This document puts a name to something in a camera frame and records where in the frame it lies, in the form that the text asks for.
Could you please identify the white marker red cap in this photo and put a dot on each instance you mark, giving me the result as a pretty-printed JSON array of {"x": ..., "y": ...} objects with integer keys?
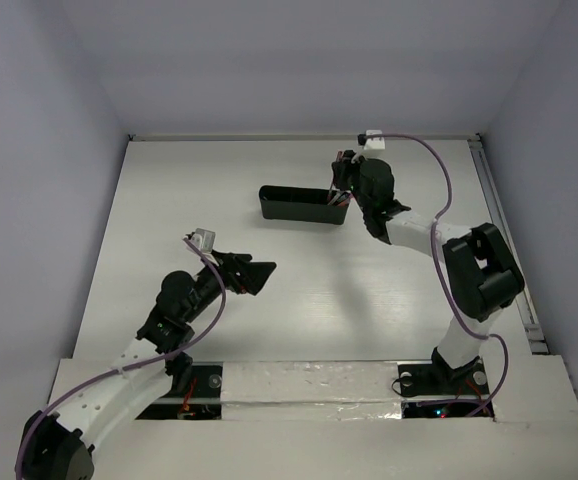
[{"x": 342, "y": 198}]

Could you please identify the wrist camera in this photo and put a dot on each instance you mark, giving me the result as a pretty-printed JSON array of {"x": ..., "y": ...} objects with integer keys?
[
  {"x": 201, "y": 239},
  {"x": 371, "y": 141}
]

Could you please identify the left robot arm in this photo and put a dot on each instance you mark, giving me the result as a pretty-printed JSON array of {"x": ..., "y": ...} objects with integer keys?
[{"x": 63, "y": 440}]

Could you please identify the black desk organizer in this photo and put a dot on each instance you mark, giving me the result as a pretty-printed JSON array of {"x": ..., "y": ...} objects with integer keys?
[{"x": 300, "y": 204}]

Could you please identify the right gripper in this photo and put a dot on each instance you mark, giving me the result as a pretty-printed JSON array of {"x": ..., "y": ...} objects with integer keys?
[{"x": 342, "y": 168}]

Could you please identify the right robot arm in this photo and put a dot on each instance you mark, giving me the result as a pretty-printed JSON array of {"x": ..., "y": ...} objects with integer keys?
[{"x": 479, "y": 272}]

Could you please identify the silver foil strip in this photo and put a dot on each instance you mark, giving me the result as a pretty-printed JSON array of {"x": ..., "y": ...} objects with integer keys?
[{"x": 309, "y": 391}]

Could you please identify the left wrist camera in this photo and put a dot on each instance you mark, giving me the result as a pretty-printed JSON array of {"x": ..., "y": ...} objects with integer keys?
[{"x": 201, "y": 239}]

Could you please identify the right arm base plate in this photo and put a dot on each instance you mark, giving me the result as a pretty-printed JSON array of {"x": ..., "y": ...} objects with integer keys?
[{"x": 427, "y": 393}]

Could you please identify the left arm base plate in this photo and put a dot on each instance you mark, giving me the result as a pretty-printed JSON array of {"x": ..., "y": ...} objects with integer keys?
[{"x": 201, "y": 400}]

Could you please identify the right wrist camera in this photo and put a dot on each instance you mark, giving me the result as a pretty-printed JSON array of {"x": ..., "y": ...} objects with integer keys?
[{"x": 371, "y": 141}]

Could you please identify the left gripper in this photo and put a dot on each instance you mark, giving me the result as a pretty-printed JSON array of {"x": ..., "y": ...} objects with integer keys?
[{"x": 236, "y": 273}]

